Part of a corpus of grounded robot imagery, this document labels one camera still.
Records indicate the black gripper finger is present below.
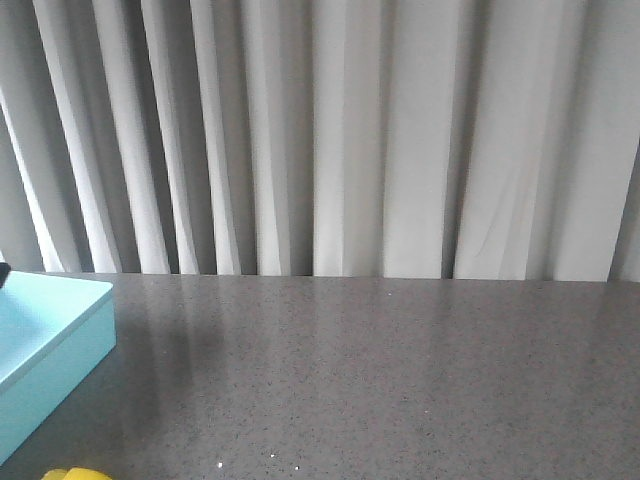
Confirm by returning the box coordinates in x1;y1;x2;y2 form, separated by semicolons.
0;262;10;288

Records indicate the light blue storage box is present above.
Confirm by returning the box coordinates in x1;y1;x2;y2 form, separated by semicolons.
1;271;116;461

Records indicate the yellow toy beetle car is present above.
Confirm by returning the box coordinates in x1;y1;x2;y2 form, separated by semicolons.
41;467;112;480

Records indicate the grey pleated curtain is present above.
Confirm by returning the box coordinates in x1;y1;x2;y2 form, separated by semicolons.
1;1;639;281

